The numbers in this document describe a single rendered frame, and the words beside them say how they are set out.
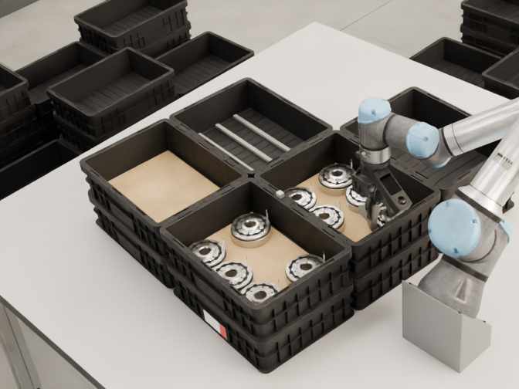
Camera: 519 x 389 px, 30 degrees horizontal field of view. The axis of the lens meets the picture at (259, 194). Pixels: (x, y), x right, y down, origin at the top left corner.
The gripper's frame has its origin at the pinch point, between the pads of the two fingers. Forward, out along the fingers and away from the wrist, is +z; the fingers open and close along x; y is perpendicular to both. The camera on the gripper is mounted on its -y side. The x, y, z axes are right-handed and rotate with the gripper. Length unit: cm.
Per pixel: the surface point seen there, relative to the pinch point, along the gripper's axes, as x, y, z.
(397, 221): 3.4, -8.6, -7.9
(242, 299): 47.0, -3.6, -8.0
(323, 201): 3.3, 19.1, 2.0
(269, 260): 28.2, 11.3, 2.0
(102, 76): -10, 168, 32
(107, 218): 46, 63, 8
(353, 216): 1.9, 9.2, 2.0
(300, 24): -148, 218, 85
